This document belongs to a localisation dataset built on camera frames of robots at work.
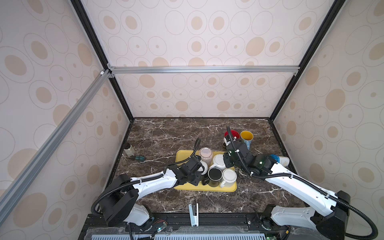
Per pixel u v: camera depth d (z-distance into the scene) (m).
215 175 0.80
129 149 0.92
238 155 0.53
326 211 0.40
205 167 0.84
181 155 0.97
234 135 0.95
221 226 0.73
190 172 0.65
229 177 0.81
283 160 0.89
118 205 0.42
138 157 0.95
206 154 0.86
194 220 0.73
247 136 0.97
